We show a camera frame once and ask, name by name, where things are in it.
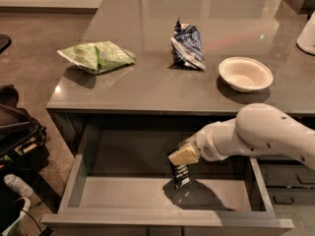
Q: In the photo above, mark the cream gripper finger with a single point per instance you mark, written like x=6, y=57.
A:
x=185, y=155
x=189, y=141

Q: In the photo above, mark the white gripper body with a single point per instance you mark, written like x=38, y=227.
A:
x=205, y=144

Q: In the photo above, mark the black rxbar chocolate bar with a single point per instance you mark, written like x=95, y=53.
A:
x=181, y=176

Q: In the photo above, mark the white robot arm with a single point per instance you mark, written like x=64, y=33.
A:
x=258, y=129

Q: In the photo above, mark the open grey top drawer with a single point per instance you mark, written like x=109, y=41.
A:
x=121, y=184

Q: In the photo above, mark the white paper bowl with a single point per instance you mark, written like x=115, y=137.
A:
x=245, y=74

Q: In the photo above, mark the blue white snack bag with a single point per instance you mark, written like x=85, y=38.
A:
x=187, y=48

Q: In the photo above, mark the green chip bag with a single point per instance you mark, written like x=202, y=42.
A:
x=98, y=57

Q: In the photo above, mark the black bag on floor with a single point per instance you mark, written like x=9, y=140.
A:
x=19, y=132

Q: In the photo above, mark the dark round stool edge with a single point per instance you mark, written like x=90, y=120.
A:
x=5, y=42

